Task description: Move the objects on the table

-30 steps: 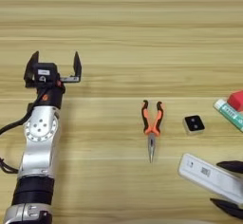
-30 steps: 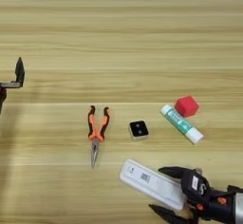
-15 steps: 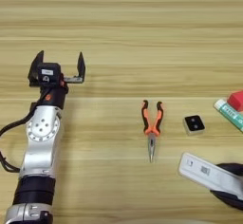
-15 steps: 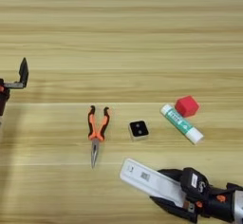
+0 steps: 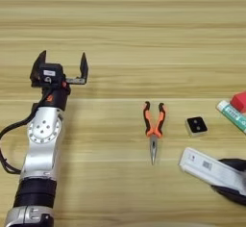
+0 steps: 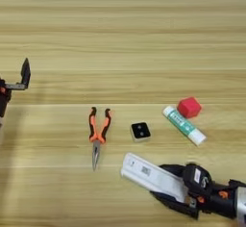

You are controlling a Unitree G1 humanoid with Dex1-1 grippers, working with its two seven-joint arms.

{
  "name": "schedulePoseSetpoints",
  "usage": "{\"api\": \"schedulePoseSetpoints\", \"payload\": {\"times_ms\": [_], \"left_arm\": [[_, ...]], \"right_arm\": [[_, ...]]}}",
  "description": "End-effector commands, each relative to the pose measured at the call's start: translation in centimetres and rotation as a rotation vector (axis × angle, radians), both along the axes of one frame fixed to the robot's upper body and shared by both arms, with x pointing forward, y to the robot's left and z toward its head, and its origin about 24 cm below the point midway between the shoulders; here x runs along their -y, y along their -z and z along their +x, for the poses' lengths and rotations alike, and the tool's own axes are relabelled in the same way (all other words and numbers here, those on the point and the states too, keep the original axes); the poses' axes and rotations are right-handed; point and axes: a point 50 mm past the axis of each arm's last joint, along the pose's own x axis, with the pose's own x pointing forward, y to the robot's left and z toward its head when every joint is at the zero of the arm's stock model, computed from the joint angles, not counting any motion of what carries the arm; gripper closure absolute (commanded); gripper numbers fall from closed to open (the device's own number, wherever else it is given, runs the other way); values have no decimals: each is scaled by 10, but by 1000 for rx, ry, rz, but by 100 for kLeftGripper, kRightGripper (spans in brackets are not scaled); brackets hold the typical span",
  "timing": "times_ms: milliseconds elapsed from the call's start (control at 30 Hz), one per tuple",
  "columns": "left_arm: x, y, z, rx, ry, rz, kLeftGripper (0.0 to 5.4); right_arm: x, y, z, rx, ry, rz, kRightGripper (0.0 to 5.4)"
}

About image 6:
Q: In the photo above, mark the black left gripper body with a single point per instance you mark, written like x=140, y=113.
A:
x=4, y=97

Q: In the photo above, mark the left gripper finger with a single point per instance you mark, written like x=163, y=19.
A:
x=25, y=73

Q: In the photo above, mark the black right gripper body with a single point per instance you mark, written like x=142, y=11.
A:
x=216, y=202

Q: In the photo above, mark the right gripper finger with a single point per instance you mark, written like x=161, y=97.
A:
x=173, y=170
x=174, y=205

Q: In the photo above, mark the white USB modem dongle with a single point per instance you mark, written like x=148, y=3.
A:
x=153, y=176

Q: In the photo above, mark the small black square box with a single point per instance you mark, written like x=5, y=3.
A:
x=140, y=131

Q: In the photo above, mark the green white glue stick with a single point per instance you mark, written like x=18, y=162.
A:
x=184, y=125

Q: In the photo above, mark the red cube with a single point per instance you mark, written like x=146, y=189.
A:
x=189, y=107

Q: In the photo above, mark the orange black needle-nose pliers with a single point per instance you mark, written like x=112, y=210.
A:
x=99, y=131

